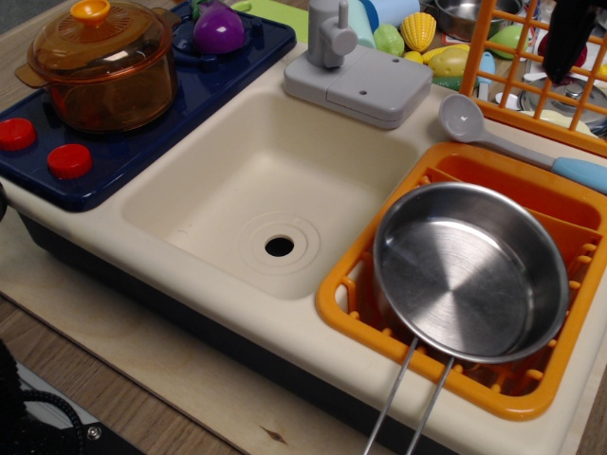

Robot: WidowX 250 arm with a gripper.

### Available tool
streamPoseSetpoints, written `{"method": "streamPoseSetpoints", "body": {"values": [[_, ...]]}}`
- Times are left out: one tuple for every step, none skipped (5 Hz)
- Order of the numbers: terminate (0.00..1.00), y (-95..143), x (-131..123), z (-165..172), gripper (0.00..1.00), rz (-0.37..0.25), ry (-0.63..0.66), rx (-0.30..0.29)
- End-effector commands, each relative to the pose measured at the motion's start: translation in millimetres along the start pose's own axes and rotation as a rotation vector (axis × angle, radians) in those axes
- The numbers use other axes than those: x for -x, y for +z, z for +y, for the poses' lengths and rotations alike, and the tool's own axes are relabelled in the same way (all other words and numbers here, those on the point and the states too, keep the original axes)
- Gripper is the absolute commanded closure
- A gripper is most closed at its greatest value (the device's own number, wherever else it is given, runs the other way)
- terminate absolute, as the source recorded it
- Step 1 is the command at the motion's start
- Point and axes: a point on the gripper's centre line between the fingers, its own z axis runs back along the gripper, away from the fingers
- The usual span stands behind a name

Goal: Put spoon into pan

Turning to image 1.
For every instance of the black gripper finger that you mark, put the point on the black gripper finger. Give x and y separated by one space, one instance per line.
571 24

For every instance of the grey spoon with blue handle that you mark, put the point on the grey spoon with blue handle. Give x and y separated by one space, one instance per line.
464 122

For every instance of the stainless steel pan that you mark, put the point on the stainless steel pan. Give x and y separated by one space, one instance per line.
470 273

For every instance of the red toy fruit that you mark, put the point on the red toy fruit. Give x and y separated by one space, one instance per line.
561 53

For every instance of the green toy pear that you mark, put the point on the green toy pear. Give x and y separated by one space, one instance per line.
508 38

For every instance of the steel pot lid with knob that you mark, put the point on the steel pot lid with knob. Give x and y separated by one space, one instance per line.
560 112

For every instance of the orange plastic grid rack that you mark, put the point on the orange plastic grid rack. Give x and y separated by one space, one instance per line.
513 79

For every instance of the steel bowl in background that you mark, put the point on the steel bowl in background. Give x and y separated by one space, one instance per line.
458 18

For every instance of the yellow toy potato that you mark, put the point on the yellow toy potato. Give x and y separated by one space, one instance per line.
449 63

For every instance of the yellow toy corn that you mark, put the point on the yellow toy corn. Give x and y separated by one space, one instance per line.
418 31

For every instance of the green toy vegetable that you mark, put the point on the green toy vegetable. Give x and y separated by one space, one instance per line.
387 39

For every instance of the grey toy faucet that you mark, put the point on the grey toy faucet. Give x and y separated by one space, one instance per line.
360 82

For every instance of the light blue toy cup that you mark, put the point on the light blue toy cup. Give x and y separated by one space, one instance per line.
365 16

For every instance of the green cutting board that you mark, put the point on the green cutting board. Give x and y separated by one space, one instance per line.
277 12

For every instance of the purple toy eggplant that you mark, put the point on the purple toy eggplant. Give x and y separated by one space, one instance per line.
217 28

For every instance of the cream toy kitchen sink unit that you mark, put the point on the cream toy kitchen sink unit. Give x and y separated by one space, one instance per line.
244 219

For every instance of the amber transparent pot with lid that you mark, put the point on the amber transparent pot with lid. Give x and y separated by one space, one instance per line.
108 66

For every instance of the right red stove knob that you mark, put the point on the right red stove knob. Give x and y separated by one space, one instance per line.
69 161

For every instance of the red stove knob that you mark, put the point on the red stove knob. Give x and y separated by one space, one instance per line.
16 134
69 161

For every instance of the dark blue toy stove top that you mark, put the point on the dark blue toy stove top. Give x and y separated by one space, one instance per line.
205 84

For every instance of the left red stove knob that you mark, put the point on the left red stove knob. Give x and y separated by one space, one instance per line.
16 134

